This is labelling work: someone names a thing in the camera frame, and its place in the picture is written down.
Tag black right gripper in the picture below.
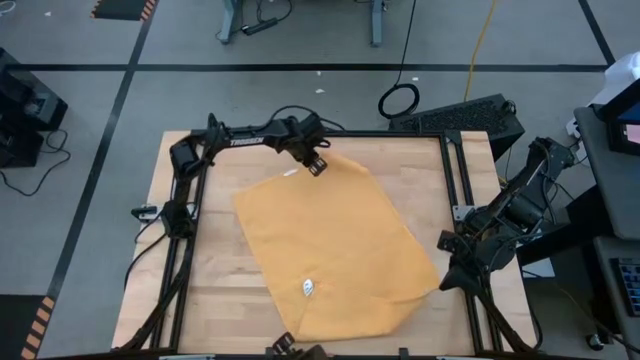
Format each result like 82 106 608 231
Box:
437 222 506 294

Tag black aluminium table frame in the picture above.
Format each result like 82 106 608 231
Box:
119 112 539 360

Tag black arm base cable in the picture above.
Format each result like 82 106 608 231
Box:
123 219 169 292

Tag dark grey keyboard desk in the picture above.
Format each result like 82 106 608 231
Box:
592 235 640 360

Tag black equipment stand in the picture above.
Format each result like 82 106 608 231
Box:
0 47 69 169

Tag small black box pink display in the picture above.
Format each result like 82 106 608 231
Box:
606 119 640 156

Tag black perforated computer tower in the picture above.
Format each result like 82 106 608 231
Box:
388 93 526 162

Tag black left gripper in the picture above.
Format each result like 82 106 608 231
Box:
279 113 332 178

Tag black mat orange stripes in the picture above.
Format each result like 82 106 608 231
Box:
0 294 57 360
89 0 159 22

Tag grey table leg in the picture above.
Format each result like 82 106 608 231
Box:
216 0 242 46
368 0 390 48

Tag coiled black cable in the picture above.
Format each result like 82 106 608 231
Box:
377 0 421 121

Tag black bracket part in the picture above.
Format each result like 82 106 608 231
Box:
264 331 330 360

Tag white power strip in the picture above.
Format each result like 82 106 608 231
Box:
564 116 589 165

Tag black keyboard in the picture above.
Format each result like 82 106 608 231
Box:
610 256 640 318

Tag black floor cable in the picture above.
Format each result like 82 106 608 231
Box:
0 128 72 198

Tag black computer monitor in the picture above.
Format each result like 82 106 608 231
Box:
597 79 640 126

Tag white lined trash bin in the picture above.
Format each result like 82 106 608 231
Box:
589 49 640 109

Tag yellow waffle-weave towel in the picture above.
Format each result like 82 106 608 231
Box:
233 149 442 344

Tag black power strip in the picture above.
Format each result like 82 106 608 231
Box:
241 17 280 37

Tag dark grey monitor desk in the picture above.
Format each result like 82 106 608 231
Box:
573 106 640 242

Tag yellow cable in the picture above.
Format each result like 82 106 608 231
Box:
463 0 499 104

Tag white paper sheet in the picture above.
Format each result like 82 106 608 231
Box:
519 257 556 279

